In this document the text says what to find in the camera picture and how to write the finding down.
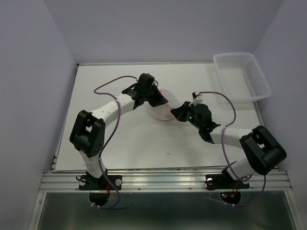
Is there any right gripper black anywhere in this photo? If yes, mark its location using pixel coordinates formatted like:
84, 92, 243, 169
171, 101, 202, 129

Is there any white mesh laundry bag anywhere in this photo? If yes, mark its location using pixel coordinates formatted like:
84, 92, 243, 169
149, 89, 182, 121

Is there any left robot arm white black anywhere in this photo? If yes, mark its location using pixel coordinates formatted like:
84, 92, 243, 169
70, 73, 168, 189

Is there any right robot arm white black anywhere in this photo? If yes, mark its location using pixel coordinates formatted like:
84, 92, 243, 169
171, 102, 287, 187

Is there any white plastic basket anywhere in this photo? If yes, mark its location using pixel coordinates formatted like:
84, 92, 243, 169
213, 52, 272, 103

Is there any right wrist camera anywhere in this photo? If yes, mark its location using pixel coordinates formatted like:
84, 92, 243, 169
189, 91, 203, 106

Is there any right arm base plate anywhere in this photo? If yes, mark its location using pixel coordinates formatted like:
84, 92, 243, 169
204, 169, 250, 191

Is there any aluminium rail frame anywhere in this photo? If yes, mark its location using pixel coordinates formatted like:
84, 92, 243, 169
28, 62, 298, 230

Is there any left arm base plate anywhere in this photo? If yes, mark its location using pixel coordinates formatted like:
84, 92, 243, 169
75, 174, 122, 191

